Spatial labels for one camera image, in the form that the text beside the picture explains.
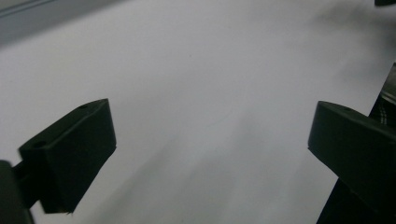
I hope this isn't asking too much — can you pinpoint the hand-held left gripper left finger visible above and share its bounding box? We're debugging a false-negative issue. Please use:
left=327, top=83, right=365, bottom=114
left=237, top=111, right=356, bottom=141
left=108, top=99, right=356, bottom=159
left=12, top=98, right=118, bottom=215

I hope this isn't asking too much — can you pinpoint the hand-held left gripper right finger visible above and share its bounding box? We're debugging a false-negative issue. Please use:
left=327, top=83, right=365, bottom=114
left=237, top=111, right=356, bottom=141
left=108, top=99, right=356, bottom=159
left=307, top=100, right=396, bottom=217

